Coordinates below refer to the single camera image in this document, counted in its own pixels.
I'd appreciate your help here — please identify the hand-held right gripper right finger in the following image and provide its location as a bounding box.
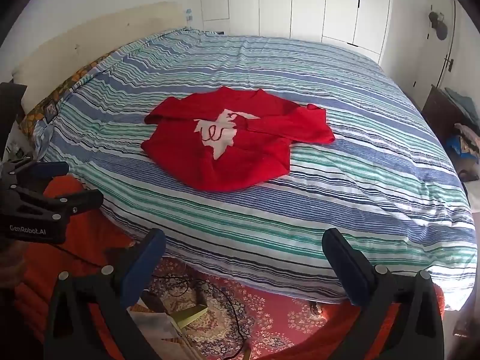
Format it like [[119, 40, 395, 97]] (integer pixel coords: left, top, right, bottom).
[[322, 228, 445, 360]]

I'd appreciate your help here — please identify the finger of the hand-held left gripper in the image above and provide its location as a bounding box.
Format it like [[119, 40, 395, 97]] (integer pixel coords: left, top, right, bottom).
[[13, 187, 104, 226], [0, 157, 70, 192]]

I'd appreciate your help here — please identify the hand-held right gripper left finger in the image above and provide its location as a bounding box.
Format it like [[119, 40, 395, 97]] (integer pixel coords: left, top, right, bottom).
[[44, 228, 166, 360]]

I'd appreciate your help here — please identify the red sweater with white motif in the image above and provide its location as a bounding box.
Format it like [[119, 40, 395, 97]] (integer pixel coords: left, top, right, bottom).
[[140, 86, 336, 192]]

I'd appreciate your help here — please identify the pile of clothes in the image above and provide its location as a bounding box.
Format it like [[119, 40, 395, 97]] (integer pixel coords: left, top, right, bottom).
[[444, 87, 480, 181]]

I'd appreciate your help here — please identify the orange fleece blanket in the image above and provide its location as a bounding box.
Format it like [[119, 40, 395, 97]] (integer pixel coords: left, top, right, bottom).
[[15, 174, 445, 360]]

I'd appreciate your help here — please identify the white paper bag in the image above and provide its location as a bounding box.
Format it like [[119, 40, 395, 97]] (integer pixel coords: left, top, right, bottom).
[[127, 299, 196, 360]]

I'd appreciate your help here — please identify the orange patterned pillow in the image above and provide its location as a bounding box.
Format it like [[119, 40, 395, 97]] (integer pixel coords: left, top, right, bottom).
[[20, 50, 113, 136]]

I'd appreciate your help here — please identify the yellow-green box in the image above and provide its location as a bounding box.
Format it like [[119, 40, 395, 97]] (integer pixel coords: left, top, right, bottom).
[[176, 305, 208, 327]]

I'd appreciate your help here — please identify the red patterned rug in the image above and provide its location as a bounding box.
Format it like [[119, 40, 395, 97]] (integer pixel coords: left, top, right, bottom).
[[142, 257, 338, 360]]

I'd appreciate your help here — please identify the blue green striped blanket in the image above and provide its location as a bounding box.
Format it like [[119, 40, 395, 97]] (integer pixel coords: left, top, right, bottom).
[[34, 26, 478, 312]]

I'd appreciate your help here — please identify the beige headboard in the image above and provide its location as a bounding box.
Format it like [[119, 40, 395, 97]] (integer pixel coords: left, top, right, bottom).
[[13, 2, 187, 111]]

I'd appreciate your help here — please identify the dark wooden cabinet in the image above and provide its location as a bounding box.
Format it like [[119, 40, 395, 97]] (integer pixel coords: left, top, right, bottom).
[[422, 84, 466, 151]]

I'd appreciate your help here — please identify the white door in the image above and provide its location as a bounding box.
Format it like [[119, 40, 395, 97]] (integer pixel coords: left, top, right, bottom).
[[410, 0, 456, 109]]

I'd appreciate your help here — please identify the dark bag hanging on door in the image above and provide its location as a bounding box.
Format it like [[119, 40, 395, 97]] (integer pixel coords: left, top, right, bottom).
[[428, 5, 449, 41]]

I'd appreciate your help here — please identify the white wardrobe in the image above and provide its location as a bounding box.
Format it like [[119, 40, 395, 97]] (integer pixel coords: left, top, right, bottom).
[[199, 0, 392, 64]]

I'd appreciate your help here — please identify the black cable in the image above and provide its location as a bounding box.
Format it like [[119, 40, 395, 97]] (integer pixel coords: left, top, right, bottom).
[[150, 274, 249, 358]]

